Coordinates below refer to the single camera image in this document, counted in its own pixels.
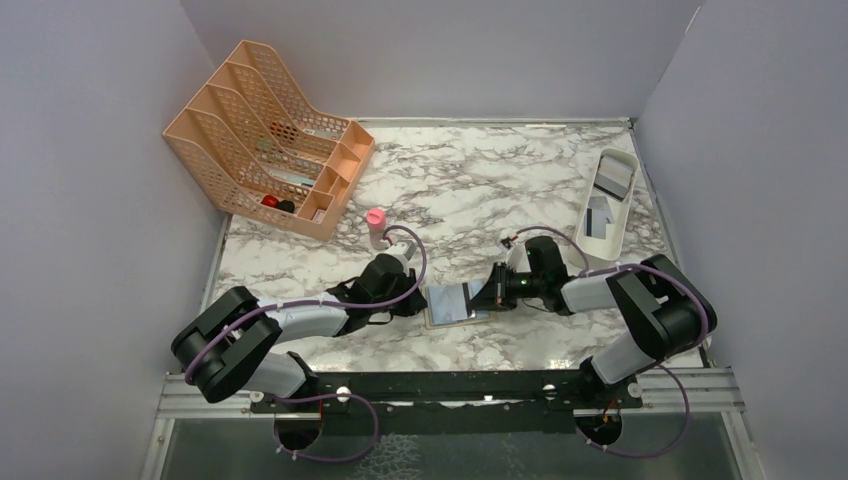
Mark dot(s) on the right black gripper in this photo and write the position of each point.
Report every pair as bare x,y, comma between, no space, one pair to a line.
496,297

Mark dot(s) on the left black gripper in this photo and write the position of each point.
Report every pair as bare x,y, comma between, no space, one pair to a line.
410,307

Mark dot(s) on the grey plain card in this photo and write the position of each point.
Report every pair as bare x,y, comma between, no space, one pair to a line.
450,301

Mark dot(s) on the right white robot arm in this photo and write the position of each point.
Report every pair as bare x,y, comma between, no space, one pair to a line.
663,312

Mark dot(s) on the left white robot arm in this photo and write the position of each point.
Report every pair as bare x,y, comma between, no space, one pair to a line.
228,346

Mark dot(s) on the small grey card in tray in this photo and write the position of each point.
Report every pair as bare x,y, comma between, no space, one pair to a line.
598,217

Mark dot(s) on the grey card stack in tray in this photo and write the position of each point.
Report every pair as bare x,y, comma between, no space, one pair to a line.
613,177

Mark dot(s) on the pink capped small bottle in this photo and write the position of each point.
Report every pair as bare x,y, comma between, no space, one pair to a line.
377,222

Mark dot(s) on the black round object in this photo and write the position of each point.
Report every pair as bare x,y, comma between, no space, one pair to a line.
286,206

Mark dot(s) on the white oblong tray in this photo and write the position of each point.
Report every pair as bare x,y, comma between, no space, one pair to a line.
602,253

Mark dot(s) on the red round object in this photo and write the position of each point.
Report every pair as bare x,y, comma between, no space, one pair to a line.
270,201

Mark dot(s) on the peach mesh file organizer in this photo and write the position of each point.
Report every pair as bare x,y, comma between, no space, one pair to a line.
250,131

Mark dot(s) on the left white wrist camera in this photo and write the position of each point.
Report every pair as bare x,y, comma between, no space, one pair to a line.
403,251

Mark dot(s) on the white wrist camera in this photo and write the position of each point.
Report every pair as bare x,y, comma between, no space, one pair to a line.
514,255
403,251

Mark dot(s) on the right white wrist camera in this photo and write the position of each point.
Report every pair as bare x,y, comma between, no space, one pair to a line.
514,255

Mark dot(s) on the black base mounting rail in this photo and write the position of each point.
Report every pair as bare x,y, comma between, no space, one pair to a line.
436,403

